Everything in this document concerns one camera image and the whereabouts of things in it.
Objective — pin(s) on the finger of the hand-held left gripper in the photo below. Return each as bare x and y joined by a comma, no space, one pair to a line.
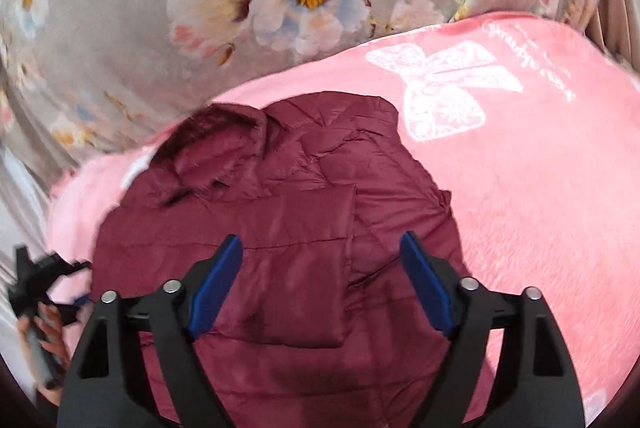
75,305
70,267

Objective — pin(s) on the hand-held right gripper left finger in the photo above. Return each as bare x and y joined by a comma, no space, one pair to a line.
217,278

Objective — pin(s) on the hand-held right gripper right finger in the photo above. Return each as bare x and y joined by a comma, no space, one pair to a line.
425,280

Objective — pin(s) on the maroon puffer jacket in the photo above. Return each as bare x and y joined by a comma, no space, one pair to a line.
300,218

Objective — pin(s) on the person's left hand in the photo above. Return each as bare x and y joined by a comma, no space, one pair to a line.
56,339

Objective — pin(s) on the silver satin bedsheet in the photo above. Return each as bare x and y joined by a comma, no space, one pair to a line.
20,208

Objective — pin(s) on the pink blanket with white print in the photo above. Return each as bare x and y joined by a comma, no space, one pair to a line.
525,208

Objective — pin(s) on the grey floral blanket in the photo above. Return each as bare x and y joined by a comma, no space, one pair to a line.
125,58

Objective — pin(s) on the beige pleated curtain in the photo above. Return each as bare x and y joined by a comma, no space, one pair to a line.
612,8

